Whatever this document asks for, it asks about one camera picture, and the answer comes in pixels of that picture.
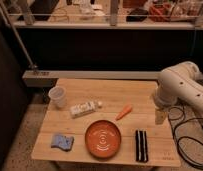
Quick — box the black white striped block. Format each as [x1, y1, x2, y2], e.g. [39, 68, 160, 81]
[135, 130, 148, 163]

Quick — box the diagonal metal pole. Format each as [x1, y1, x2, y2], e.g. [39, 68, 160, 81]
[0, 0, 38, 74]

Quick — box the clear plastic cup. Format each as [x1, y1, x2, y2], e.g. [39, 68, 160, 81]
[48, 86, 66, 108]

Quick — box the grey metal rail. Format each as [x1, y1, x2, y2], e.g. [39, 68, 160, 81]
[22, 70, 158, 87]

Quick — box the orange carrot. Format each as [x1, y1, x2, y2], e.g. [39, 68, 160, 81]
[116, 105, 132, 120]

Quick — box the black object on shelf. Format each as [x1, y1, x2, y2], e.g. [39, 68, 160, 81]
[126, 8, 148, 22]

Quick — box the blue sponge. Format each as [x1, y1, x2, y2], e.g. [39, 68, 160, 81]
[51, 134, 74, 151]

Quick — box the red object on shelf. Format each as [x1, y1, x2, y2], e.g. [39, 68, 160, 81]
[149, 3, 171, 22]

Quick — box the black floor cable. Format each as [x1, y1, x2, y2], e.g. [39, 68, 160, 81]
[167, 105, 203, 171]

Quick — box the white plastic bottle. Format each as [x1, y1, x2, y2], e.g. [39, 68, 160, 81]
[70, 101, 102, 118]

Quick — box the orange plate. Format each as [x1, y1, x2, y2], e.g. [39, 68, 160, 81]
[85, 120, 121, 159]

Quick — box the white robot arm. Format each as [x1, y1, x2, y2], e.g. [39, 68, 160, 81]
[152, 61, 203, 125]

